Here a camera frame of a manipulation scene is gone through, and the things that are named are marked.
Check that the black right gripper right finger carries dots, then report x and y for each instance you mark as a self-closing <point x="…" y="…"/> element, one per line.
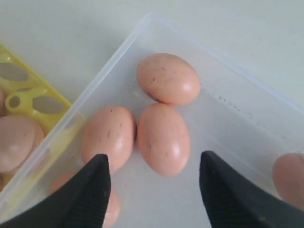
<point x="232" y="201"/>

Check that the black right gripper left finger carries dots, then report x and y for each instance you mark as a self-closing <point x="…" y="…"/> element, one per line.
<point x="80" y="203"/>

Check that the brown egg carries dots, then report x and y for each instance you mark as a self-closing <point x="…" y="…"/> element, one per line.
<point x="111" y="131"/>
<point x="168" y="79"/>
<point x="114" y="205"/>
<point x="19" y="137"/>
<point x="288" y="178"/>
<point x="163" y="139"/>

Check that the clear plastic bin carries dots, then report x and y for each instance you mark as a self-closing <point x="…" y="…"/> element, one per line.
<point x="240" y="119"/>

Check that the yellow plastic egg tray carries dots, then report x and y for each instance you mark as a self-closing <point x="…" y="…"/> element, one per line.
<point x="22" y="92"/>

